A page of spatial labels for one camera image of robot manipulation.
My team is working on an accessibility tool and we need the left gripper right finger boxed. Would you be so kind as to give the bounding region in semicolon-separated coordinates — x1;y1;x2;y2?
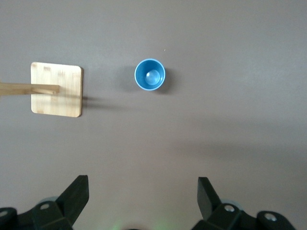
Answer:
191;176;259;230

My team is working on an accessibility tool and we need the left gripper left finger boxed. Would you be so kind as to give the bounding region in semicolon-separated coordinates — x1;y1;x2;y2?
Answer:
16;174;90;230

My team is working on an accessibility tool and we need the light blue plastic cup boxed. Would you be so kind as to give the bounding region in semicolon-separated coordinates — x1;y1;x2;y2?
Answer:
134;57;166;92

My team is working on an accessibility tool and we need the wooden mug tree stand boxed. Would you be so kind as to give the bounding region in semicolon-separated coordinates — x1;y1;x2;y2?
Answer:
0;61;83;118

